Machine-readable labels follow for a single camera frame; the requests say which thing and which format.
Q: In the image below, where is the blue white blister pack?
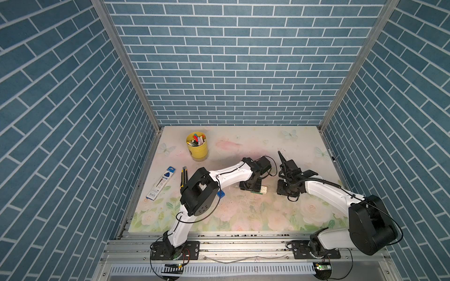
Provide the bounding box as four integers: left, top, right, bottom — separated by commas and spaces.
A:
145, 166, 176, 201

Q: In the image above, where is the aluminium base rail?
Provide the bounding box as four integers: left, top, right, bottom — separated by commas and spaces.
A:
93, 231, 401, 281

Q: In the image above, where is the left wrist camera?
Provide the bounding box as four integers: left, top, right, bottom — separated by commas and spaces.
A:
255, 156, 272, 177

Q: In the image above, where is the yellow black utility knife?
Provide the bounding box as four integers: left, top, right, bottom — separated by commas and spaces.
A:
180, 166, 188, 191

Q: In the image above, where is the yellow pen cup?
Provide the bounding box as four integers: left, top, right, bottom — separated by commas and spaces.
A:
186, 132, 209, 162

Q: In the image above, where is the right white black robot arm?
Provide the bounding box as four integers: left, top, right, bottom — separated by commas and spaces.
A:
277, 155, 404, 258

